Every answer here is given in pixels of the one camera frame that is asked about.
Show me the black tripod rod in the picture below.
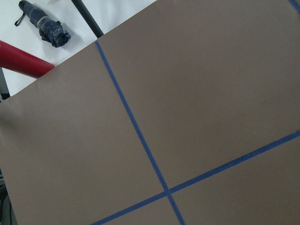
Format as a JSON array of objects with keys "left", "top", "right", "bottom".
[{"left": 71, "top": 0, "right": 104, "bottom": 38}]

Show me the red cylinder bottle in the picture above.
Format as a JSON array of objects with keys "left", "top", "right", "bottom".
[{"left": 0, "top": 41, "right": 55, "bottom": 79}]

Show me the folded navy umbrella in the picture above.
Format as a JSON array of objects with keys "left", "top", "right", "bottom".
[{"left": 14, "top": 0, "right": 71, "bottom": 48}]

